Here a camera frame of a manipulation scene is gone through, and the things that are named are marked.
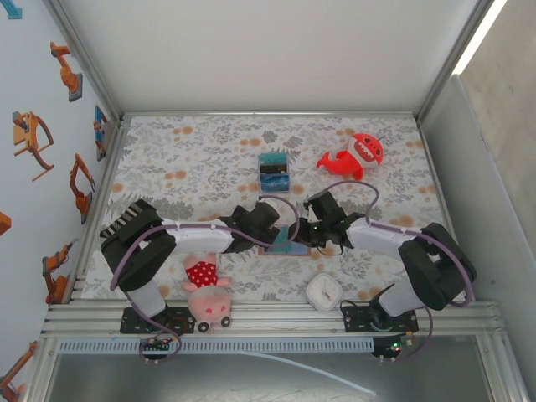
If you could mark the black white striped sock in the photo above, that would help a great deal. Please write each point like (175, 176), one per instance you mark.
(130, 211)

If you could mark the teal credit card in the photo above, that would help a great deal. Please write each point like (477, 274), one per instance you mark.
(272, 158)
(284, 242)

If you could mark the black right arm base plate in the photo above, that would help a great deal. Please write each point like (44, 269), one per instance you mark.
(354, 320)

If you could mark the red shark plush toy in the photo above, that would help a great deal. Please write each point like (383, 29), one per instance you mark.
(360, 155)

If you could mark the blue credit card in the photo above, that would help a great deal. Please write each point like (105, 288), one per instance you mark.
(300, 250)
(275, 183)

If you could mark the aluminium frame post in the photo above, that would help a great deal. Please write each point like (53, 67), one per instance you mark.
(450, 63)
(86, 63)

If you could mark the blue and black box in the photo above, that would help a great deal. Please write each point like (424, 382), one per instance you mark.
(274, 168)

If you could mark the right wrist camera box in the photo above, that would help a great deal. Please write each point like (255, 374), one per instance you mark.
(312, 215)

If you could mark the white plastic tube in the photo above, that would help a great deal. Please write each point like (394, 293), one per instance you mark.
(318, 370)

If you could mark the blue orange machine wall sticker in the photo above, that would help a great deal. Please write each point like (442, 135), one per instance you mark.
(99, 130)

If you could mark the floral patterned table mat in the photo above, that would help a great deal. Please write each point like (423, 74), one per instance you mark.
(188, 146)

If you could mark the wide aluminium frame beam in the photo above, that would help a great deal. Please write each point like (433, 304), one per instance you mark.
(272, 318)

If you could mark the orange gripper wall sticker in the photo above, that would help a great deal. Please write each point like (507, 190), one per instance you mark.
(29, 134)

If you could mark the aluminium frame profile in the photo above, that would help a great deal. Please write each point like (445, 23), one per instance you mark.
(107, 176)
(268, 114)

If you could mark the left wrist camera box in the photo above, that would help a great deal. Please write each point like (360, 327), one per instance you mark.
(271, 204)

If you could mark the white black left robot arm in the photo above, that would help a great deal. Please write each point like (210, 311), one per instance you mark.
(197, 236)

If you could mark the pink pig plush toy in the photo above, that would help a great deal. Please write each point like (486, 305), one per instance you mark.
(207, 301)

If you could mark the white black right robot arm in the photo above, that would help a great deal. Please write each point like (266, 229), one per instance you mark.
(377, 236)

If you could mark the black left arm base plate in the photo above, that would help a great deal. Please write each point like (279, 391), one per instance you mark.
(130, 324)

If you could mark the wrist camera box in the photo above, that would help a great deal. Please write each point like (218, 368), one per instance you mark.
(312, 215)
(271, 204)

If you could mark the white square clock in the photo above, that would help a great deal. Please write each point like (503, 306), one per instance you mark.
(323, 292)

